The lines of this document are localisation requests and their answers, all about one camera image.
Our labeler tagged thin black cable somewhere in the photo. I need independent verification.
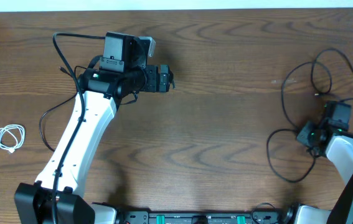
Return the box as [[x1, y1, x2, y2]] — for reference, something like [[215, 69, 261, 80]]
[[266, 47, 353, 184]]

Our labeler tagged white cable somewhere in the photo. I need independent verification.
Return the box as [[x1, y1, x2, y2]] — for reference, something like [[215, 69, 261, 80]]
[[0, 124, 26, 154]]

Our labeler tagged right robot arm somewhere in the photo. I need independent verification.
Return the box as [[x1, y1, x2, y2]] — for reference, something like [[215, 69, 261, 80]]
[[293, 101, 353, 224]]

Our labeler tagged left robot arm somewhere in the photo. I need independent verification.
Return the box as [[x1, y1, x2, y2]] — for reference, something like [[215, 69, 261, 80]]
[[14, 32, 174, 223]]

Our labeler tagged clear tape piece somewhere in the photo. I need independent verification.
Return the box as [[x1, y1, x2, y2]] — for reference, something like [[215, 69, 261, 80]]
[[271, 78, 298, 85]]

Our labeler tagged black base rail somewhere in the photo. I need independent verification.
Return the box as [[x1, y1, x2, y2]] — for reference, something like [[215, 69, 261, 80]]
[[101, 201, 332, 224]]

